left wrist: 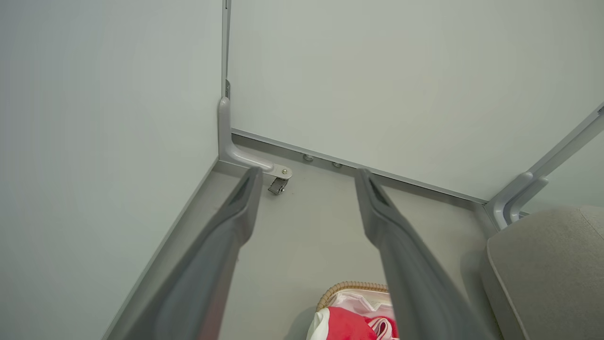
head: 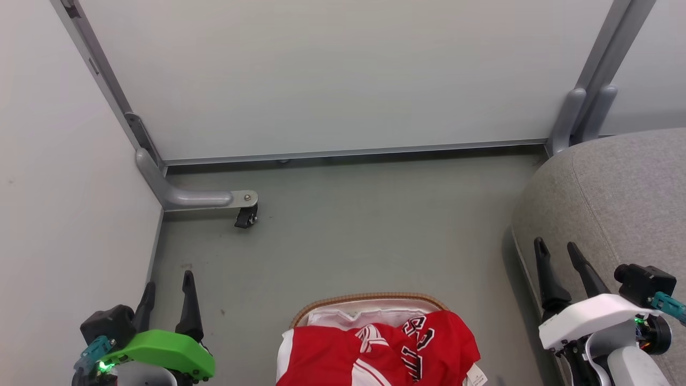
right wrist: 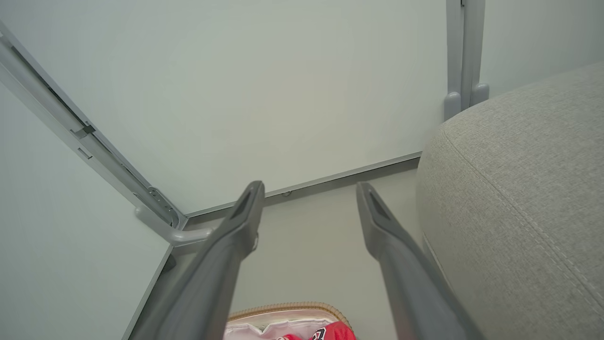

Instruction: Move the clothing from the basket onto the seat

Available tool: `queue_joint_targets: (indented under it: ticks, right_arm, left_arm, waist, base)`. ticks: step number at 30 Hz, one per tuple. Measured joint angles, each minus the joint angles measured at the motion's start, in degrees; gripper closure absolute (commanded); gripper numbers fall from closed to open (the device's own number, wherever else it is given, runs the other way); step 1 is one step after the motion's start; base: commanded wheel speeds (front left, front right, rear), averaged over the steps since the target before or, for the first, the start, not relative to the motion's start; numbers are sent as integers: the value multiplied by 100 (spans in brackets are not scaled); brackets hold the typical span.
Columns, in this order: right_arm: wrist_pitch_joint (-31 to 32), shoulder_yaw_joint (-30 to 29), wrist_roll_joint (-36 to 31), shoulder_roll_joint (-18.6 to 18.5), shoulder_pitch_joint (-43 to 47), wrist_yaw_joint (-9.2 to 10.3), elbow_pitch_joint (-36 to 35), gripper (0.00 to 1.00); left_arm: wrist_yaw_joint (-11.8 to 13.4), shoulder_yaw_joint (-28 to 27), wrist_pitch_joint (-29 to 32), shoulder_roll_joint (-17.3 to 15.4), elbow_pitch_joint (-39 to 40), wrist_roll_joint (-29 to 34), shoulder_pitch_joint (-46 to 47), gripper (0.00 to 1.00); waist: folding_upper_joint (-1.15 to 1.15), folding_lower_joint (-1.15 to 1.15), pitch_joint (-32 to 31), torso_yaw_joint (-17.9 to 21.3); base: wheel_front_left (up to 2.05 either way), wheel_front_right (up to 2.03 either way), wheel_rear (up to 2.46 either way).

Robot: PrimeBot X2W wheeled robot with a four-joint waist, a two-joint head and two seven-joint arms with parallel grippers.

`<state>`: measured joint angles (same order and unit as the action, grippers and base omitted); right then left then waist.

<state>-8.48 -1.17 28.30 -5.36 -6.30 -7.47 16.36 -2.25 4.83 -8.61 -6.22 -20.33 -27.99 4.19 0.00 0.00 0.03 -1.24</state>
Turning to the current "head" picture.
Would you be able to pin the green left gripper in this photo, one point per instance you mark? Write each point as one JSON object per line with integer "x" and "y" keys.
{"x": 161, "y": 348}

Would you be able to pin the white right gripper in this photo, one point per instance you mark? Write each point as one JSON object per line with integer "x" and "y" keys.
{"x": 589, "y": 316}

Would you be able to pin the red white sports jersey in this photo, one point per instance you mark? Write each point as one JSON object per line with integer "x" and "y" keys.
{"x": 375, "y": 354}

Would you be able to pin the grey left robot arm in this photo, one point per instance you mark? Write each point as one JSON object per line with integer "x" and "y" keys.
{"x": 139, "y": 375}

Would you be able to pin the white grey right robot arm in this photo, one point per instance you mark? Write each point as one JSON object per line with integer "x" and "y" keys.
{"x": 627, "y": 359}

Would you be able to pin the grey fabric sofa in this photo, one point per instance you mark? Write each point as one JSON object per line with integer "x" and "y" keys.
{"x": 616, "y": 203}

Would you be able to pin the grey metal partition foot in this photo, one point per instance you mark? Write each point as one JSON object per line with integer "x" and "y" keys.
{"x": 182, "y": 197}

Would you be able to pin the black caster wheel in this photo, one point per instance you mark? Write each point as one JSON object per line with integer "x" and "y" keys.
{"x": 246, "y": 217}

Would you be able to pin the white basket liner cloth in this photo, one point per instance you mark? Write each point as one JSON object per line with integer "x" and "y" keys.
{"x": 343, "y": 316}

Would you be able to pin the white wicker-rimmed laundry basket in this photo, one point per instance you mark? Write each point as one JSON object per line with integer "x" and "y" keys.
{"x": 370, "y": 298}

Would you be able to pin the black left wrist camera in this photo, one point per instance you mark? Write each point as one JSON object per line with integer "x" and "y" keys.
{"x": 110, "y": 321}

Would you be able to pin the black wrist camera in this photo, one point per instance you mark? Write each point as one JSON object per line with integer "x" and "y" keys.
{"x": 646, "y": 284}
{"x": 110, "y": 321}

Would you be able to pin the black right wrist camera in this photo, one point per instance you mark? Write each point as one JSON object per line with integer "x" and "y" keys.
{"x": 646, "y": 284}

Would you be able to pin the grey partition corner post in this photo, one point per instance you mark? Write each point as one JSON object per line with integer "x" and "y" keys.
{"x": 107, "y": 80}

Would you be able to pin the grey partition bottom rail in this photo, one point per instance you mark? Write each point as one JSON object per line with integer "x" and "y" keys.
{"x": 353, "y": 151}

